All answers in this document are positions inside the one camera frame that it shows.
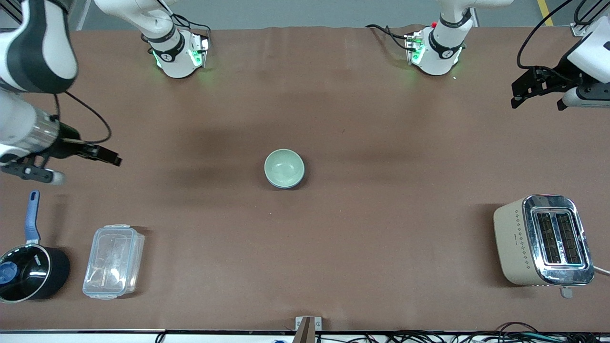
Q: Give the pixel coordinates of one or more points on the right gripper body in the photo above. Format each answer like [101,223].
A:
[67,146]

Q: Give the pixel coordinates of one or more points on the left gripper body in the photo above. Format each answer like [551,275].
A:
[560,73]

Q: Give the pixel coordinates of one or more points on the green bowl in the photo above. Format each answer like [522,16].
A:
[284,166]

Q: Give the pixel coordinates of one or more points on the blue bowl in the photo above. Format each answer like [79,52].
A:
[286,187]

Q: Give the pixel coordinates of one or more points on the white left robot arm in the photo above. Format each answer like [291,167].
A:
[438,52]

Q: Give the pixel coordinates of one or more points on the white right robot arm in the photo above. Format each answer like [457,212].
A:
[43,47]

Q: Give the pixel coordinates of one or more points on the clear plastic food container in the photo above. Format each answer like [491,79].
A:
[113,262]

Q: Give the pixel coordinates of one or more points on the left base connector plate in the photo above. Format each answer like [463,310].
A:
[413,47]

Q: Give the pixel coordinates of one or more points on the base connector plate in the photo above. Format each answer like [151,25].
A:
[413,47]
[201,50]

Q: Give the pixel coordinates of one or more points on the glass lid blue knob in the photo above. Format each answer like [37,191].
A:
[19,274]

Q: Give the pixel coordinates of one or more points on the right base connector plate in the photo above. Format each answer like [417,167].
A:
[201,50]

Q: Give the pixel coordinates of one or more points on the beige chrome toaster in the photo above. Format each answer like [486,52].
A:
[519,243]

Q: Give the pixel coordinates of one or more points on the brown table cover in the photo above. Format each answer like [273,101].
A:
[305,238]

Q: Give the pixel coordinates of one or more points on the aluminium frame profile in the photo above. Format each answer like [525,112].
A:
[584,26]
[81,12]

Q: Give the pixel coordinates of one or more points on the metal bracket with post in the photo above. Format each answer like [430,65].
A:
[307,328]

